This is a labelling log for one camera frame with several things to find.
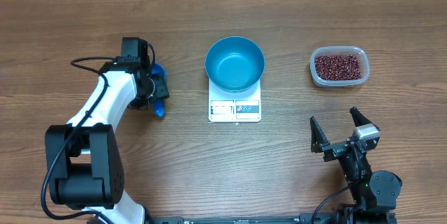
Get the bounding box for blue plastic measuring scoop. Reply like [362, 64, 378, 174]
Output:
[152, 63, 166, 117]

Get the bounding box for clear plastic food container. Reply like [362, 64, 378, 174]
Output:
[309, 46, 370, 88]

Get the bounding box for red adzuki beans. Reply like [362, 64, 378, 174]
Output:
[314, 54, 362, 81]

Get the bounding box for white digital kitchen scale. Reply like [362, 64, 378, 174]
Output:
[208, 80, 262, 123]

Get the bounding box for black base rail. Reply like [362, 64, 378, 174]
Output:
[145, 213, 397, 224]

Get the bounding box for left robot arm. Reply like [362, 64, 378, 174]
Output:
[41, 57, 169, 223]

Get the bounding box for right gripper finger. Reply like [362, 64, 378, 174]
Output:
[349, 107, 372, 127]
[309, 117, 330, 153]

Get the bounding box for blue metal bowl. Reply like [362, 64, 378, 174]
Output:
[205, 36, 265, 93]

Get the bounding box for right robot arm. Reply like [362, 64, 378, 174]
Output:
[309, 107, 402, 223]

